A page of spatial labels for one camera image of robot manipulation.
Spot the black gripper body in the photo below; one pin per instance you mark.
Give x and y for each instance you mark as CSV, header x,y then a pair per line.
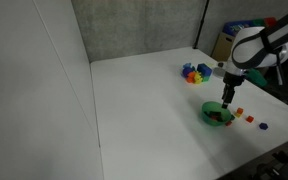
x,y
233,78

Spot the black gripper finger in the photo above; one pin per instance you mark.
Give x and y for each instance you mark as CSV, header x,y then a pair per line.
x,y
224,104
231,93

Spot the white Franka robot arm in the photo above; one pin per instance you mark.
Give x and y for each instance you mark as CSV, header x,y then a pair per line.
x,y
250,50

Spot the dark green block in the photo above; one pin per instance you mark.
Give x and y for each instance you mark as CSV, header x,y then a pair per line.
x,y
232,117

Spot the orange block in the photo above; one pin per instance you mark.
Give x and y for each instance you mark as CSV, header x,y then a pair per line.
x,y
213,117
240,110

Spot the yellow block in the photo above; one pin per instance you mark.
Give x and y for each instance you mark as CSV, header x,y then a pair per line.
x,y
237,115

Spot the red-orange block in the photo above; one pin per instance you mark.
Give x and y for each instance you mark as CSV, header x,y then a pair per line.
x,y
229,123
249,119

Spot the green plastic bowl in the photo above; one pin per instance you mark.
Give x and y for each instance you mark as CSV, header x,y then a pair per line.
x,y
210,122

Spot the large green toy block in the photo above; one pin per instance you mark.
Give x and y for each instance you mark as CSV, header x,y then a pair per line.
x,y
206,79

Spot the purple block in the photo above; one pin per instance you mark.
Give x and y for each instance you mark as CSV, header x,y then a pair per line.
x,y
263,126

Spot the large blue toy cube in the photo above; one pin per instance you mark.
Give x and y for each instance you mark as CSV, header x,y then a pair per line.
x,y
204,69

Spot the brown cardboard box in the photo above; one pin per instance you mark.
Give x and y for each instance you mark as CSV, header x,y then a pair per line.
x,y
222,46

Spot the yellow toy piece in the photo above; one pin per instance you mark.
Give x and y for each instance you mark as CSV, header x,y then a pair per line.
x,y
198,78

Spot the orange toy piece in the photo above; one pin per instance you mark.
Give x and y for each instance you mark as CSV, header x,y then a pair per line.
x,y
191,78

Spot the purple toy ball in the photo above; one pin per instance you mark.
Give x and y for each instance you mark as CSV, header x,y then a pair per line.
x,y
186,71

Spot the light blue toy piece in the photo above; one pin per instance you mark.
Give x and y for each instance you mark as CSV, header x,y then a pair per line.
x,y
187,65

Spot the colorful toy box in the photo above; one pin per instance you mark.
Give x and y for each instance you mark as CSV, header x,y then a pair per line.
x,y
247,26

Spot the wrist camera with green mount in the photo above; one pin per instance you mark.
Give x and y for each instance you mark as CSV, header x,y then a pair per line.
x,y
256,77

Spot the black camera stand pole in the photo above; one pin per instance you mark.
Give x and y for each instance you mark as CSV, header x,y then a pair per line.
x,y
200,25

